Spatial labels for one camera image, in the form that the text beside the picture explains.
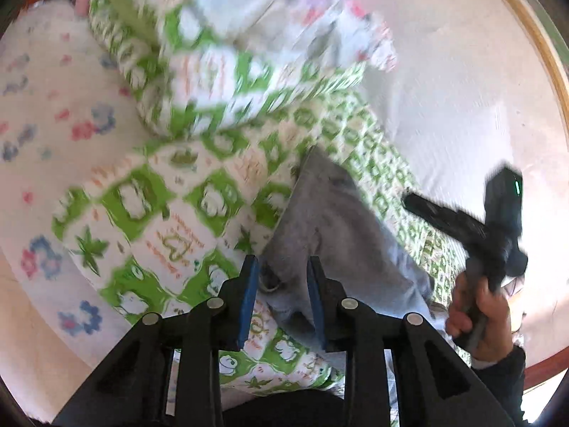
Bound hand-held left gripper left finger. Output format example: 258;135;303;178
52;255;260;427

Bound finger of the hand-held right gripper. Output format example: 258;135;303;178
401;190;488;244

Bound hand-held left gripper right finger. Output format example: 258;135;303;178
307;255;516;427

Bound grey pants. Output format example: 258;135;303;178
260;146;437;372

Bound person's right forearm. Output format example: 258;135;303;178
470;344;528;427

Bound person's right hand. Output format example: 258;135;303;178
446;272;515;362

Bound green checked bed cover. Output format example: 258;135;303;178
52;84;474;399

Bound folded floral quilt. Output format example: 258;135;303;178
86;0;397;139

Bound white flowered bed sheet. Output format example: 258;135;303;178
0;0;179;368

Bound wooden bed frame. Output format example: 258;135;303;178
477;0;569;118

